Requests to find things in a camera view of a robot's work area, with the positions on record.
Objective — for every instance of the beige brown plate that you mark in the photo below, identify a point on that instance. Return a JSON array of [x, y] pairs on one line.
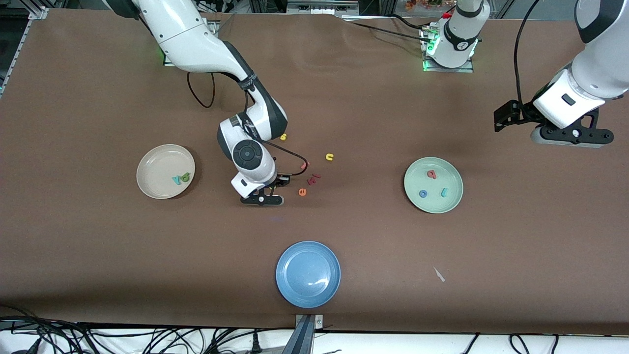
[[157, 167]]

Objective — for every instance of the aluminium frame bar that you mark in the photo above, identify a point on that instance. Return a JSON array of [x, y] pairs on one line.
[[319, 9]]

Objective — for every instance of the orange flower decoration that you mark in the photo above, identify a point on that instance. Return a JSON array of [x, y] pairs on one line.
[[422, 4]]

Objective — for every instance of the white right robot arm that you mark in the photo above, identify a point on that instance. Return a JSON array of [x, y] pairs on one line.
[[196, 39]]

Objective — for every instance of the aluminium frame rail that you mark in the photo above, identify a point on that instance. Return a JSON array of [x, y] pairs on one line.
[[38, 14]]

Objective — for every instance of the pale green plate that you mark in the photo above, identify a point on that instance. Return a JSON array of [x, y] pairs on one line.
[[433, 206]]

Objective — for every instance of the blue plate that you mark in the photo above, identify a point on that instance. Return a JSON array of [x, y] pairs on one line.
[[308, 274]]

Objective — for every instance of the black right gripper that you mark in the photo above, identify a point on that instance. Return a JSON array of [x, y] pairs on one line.
[[280, 180]]

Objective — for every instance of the brown table cover sheet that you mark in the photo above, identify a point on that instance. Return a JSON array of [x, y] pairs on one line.
[[98, 246]]

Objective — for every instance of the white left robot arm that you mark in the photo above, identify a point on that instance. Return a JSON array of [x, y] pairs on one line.
[[599, 73]]

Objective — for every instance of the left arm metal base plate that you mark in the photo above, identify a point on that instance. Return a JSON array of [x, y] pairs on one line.
[[449, 70]]

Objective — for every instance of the white paper sliver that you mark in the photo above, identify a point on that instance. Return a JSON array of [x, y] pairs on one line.
[[439, 274]]

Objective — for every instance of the grey metal camera post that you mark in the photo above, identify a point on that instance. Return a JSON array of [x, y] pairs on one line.
[[304, 339]]

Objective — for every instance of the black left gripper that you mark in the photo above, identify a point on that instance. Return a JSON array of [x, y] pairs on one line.
[[522, 112]]

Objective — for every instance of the black power plug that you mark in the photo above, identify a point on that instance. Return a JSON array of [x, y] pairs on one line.
[[255, 346]]

